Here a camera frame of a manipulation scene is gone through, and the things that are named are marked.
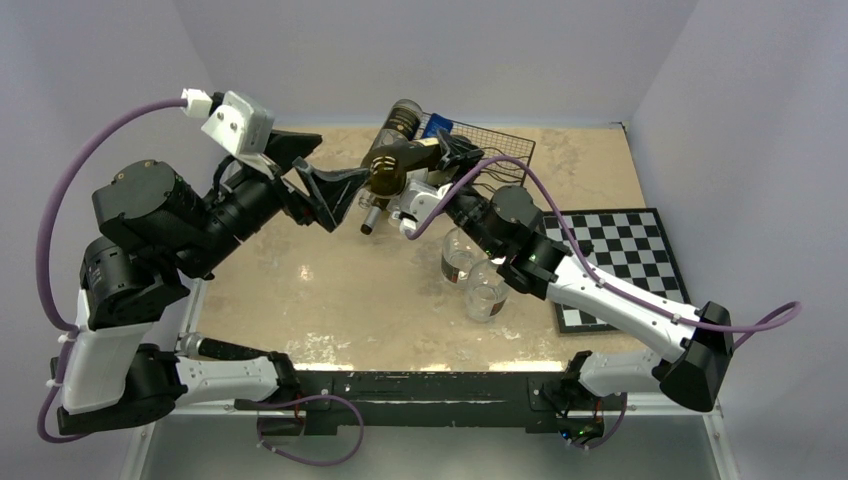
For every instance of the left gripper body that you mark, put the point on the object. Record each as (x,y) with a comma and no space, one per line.
(279,191)

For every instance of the clear bottle white cap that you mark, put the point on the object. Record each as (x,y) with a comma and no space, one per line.
(486,291)

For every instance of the blue square glass bottle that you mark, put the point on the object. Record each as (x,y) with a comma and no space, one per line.
(436,124)

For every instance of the dark brown glass bottle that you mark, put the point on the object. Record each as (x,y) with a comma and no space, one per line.
(389,165)

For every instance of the clear bottle silver cap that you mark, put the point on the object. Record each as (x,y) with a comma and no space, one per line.
(459,254)

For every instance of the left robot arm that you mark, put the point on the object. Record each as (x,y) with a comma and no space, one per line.
(155,231)

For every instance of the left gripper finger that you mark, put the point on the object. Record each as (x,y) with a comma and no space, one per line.
(329,194)
(284,147)

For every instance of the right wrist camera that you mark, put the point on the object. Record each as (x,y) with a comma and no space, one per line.
(409,222)

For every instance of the black wire wine rack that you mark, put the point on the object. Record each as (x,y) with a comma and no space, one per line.
(494,143)

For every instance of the clear glass bottle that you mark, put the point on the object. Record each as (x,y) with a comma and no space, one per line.
(401,124)

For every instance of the black mounting base plate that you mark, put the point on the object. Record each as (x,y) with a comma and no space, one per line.
(531,401)

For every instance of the black white chessboard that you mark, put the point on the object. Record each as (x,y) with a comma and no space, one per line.
(632,245)

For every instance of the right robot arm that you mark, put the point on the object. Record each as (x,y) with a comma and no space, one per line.
(688,349)

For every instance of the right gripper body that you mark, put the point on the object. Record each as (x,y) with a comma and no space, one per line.
(448,180)

